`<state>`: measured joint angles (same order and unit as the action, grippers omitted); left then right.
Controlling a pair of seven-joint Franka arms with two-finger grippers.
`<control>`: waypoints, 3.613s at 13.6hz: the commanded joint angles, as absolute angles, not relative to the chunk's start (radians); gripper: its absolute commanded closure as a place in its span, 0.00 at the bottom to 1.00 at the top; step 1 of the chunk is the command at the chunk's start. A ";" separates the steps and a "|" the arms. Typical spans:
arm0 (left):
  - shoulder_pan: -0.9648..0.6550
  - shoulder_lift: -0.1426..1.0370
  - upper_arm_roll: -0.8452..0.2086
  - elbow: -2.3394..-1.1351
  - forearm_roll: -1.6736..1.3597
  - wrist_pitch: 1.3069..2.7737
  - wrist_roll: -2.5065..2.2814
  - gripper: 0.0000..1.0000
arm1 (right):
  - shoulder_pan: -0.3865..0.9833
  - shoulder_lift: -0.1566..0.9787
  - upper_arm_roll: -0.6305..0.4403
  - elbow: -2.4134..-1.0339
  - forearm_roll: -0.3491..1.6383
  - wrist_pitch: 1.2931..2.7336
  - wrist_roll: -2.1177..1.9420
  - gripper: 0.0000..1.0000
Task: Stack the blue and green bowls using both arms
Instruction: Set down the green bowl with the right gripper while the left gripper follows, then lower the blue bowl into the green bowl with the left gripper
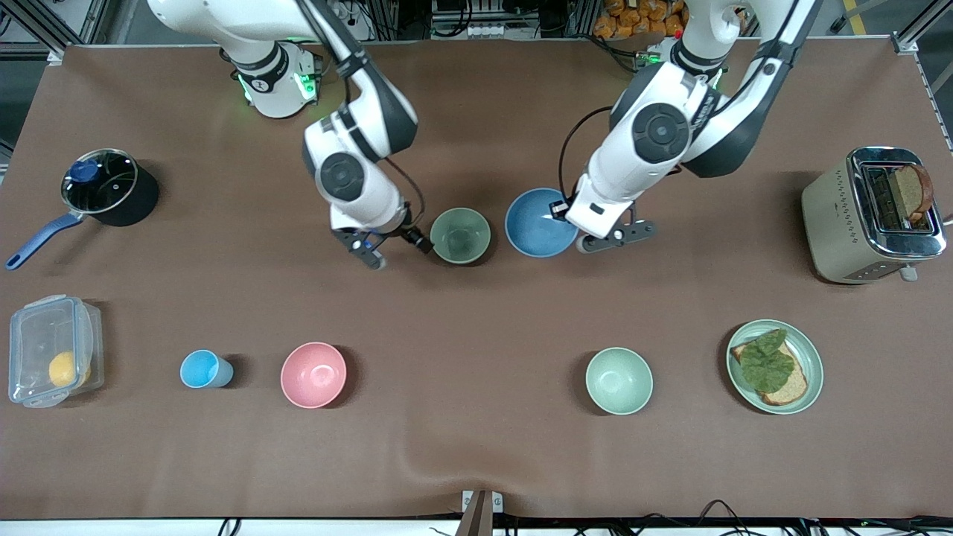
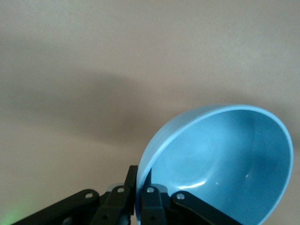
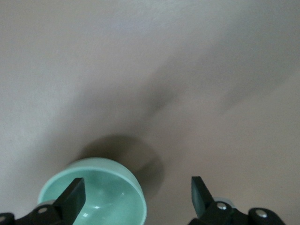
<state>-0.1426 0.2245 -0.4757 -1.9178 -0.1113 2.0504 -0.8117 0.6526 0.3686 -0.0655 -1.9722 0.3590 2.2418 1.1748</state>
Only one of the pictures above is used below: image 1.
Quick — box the blue bowl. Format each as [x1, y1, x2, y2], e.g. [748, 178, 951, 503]
[505, 188, 580, 258]

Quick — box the pale green bowl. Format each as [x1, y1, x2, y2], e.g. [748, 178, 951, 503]
[430, 208, 492, 265]
[585, 347, 654, 415]

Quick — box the pink bowl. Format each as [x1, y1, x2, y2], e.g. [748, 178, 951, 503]
[281, 342, 348, 409]

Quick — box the bag of orange buns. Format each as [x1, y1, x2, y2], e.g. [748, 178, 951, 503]
[593, 0, 693, 40]

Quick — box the light blue cup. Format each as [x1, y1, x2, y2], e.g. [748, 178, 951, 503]
[179, 349, 235, 389]

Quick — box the green lettuce leaf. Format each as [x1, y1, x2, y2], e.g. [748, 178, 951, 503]
[739, 328, 797, 395]

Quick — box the beige and chrome toaster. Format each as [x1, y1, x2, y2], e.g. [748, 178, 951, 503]
[802, 147, 949, 285]

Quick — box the pale green plate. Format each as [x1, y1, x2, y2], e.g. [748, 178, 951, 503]
[726, 319, 825, 415]

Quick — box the brown bread slice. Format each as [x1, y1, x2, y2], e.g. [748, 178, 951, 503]
[730, 339, 809, 406]

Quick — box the brown toast slice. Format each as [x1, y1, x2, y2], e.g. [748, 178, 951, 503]
[891, 163, 935, 223]

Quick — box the yellow lemon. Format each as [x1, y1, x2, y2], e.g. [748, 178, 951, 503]
[48, 351, 92, 389]

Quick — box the clear plastic lidded container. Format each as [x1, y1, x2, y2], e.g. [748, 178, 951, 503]
[8, 295, 105, 409]

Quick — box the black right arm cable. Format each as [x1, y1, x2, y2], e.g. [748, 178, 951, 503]
[383, 155, 427, 226]

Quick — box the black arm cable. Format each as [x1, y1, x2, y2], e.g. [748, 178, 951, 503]
[383, 155, 427, 226]
[558, 106, 616, 200]

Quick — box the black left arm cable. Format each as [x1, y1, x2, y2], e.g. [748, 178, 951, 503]
[558, 106, 616, 200]

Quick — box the black saucepan with blue handle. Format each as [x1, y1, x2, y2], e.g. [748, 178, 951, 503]
[5, 148, 160, 271]

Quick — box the metal table edge bracket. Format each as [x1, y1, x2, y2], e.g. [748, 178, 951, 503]
[456, 489, 504, 536]

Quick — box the black looped floor cable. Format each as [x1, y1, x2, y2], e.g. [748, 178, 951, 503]
[640, 500, 754, 536]

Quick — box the aluminium frame profile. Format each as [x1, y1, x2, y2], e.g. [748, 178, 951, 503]
[892, 0, 953, 55]
[0, 0, 112, 66]

